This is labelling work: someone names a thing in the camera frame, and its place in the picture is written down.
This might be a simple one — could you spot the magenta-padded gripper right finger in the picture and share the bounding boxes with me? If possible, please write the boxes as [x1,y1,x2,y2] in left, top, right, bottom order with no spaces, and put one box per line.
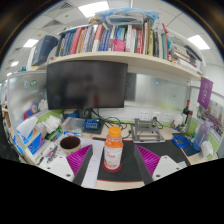
[133,144,184,186]

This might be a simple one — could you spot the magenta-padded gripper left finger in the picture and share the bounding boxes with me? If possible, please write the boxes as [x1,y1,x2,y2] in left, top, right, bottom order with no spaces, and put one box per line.
[43,144,95,187]

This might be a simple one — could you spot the orange-capped drink bottle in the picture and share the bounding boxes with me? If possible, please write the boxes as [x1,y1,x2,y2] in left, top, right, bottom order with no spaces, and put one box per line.
[102,126,125,172]

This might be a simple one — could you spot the purple translucent water bottle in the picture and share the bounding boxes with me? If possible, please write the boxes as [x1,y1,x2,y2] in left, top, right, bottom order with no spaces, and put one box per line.
[192,119,212,153]

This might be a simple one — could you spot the small white paper note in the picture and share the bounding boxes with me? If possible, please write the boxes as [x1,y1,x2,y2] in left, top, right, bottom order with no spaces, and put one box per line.
[176,160,188,169]

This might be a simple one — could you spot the floral patterned ceramic mug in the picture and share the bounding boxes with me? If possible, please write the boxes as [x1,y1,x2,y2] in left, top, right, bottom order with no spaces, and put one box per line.
[59,135,82,156]

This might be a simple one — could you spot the white paper sheet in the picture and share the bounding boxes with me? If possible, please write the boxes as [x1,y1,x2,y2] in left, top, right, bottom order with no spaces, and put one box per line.
[78,137,106,190]

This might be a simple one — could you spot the blue white tissue box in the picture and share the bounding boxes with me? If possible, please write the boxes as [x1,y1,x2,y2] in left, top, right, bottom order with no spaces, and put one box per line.
[14,115,46,156]

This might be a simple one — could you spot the black desk mat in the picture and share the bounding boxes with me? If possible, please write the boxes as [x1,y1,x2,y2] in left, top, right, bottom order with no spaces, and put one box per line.
[96,138,193,184]

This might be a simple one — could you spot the grey metal laptop stand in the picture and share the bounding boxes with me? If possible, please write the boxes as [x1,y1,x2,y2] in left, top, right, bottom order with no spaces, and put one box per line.
[130,117,167,144]

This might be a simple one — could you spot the pile of white napkins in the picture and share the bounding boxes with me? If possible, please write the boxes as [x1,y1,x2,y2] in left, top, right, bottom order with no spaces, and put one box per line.
[41,114,63,134]

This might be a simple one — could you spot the clear plastic box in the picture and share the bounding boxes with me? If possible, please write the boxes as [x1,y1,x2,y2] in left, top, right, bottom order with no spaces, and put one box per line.
[61,117,86,132]

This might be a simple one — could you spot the flat round red coaster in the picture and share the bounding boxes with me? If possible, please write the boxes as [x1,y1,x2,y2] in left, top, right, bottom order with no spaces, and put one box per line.
[101,159,123,174]

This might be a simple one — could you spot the small blue box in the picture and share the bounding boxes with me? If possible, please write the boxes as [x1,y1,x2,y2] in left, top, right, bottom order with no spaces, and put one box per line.
[83,118,102,131]

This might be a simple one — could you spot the round blue tin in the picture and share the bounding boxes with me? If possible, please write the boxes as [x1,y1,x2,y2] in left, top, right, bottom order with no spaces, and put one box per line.
[63,109,80,119]

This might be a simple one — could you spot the dark wine bottle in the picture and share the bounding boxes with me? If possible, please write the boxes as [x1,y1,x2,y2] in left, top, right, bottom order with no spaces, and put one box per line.
[182,99,191,125]

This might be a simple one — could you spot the purple hanging banner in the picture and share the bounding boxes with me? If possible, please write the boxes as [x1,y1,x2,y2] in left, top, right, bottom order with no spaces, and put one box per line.
[197,77,214,110]

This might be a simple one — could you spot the black computer monitor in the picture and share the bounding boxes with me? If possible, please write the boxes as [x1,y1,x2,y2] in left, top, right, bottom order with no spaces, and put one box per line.
[45,60,129,119]

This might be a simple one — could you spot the blue coiled cable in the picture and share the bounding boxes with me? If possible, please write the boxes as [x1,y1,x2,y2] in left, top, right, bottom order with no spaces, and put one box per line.
[171,133,191,149]

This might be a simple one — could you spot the white wall sockets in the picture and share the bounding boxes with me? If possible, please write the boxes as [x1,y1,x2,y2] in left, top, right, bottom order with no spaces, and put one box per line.
[137,109,174,123]

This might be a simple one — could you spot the wall shelf with books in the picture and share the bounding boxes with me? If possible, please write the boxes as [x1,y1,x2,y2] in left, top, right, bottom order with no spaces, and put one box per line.
[28,7,205,81]

